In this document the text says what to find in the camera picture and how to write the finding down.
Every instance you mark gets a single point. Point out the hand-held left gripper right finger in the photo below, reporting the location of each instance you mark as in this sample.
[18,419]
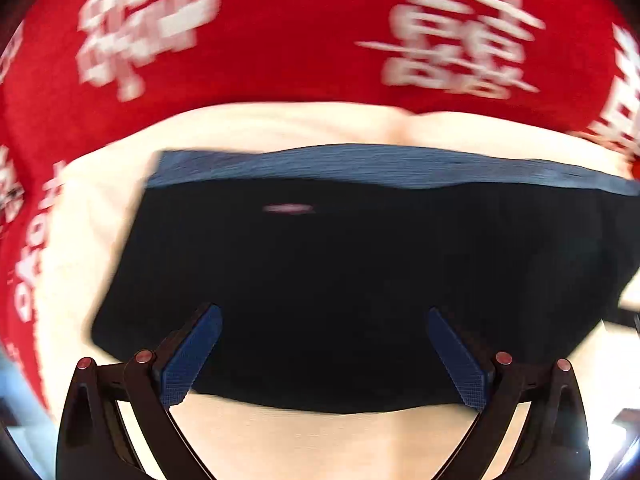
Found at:
[460,360]

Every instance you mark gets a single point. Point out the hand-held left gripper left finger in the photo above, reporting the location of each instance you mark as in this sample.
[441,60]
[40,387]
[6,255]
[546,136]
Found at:
[190,355]

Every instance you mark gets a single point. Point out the dark navy pants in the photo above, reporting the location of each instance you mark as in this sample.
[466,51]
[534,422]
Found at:
[320,270]

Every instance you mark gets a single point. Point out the cream cloth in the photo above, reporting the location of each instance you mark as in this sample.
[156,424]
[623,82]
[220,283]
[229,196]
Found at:
[100,200]

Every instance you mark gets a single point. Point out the red printed blanket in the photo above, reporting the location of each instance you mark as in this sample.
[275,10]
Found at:
[300,35]

